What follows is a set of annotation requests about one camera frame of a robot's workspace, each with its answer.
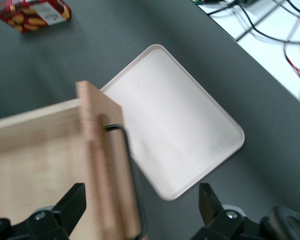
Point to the wooden drawer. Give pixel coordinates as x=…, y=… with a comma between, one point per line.
x=40, y=155

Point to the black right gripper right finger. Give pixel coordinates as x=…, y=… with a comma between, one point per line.
x=215, y=212

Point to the cream rectangular tray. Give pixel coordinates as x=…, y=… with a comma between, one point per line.
x=180, y=120

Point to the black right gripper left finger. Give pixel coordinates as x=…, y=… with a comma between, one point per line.
x=65, y=215

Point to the red cookie box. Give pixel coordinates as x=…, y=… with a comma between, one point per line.
x=32, y=15

